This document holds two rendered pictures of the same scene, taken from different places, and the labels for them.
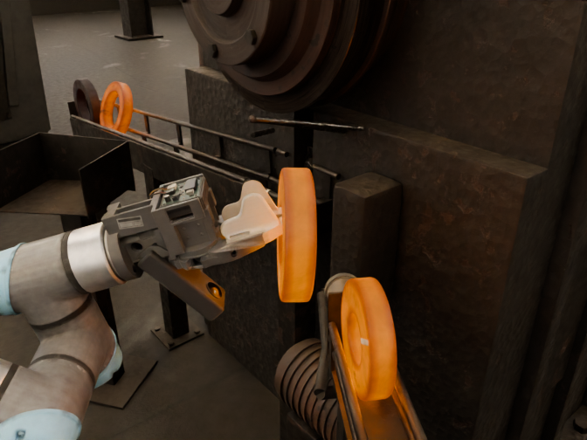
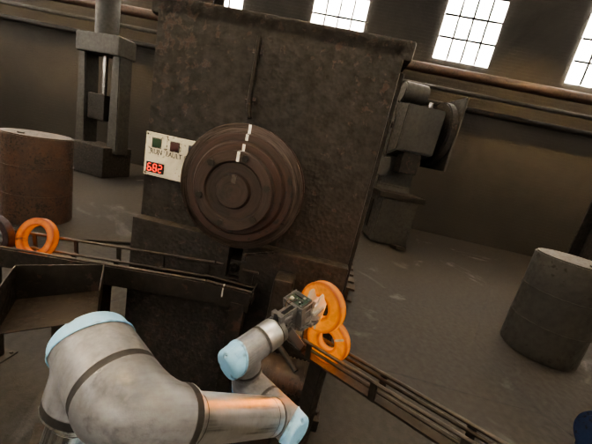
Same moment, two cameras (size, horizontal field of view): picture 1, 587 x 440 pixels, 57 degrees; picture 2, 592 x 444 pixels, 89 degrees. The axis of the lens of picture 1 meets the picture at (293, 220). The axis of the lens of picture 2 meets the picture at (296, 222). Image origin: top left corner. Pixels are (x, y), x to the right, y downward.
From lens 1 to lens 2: 0.72 m
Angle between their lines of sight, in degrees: 45
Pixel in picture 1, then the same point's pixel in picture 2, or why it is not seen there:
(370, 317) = (342, 330)
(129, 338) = not seen: hidden behind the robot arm
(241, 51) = (242, 225)
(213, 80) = (163, 225)
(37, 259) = (257, 344)
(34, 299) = (255, 364)
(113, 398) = not seen: outside the picture
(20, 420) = (297, 415)
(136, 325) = not seen: hidden behind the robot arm
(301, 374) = (275, 368)
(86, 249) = (276, 333)
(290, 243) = (341, 310)
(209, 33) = (217, 214)
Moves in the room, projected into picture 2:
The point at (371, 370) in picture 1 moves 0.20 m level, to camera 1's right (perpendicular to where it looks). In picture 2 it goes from (345, 350) to (378, 332)
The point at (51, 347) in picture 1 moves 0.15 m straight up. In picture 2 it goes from (262, 385) to (275, 329)
